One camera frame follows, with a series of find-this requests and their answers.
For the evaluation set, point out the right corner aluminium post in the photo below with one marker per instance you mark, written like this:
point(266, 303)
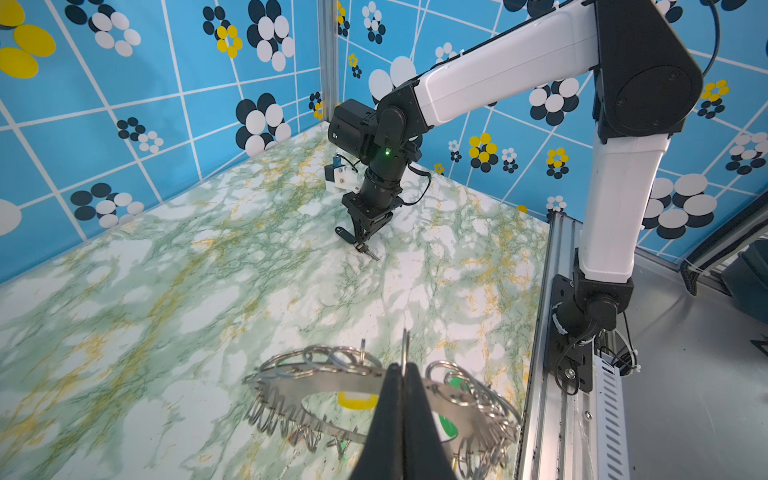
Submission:
point(327, 11)

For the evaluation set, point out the dark teal bin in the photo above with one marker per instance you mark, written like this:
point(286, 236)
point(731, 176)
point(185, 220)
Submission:
point(746, 280)

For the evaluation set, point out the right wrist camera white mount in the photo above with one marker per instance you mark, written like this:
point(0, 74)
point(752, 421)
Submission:
point(342, 176)

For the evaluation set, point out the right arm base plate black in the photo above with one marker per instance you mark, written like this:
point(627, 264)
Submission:
point(569, 352)

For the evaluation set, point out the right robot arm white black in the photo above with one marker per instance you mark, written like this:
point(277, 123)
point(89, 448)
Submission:
point(646, 83)

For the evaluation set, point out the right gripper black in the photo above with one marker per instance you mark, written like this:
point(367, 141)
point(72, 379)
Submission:
point(366, 219)

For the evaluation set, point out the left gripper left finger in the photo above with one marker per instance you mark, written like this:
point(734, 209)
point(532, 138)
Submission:
point(382, 454)

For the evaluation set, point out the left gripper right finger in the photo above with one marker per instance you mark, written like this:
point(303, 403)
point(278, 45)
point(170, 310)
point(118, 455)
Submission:
point(424, 456)

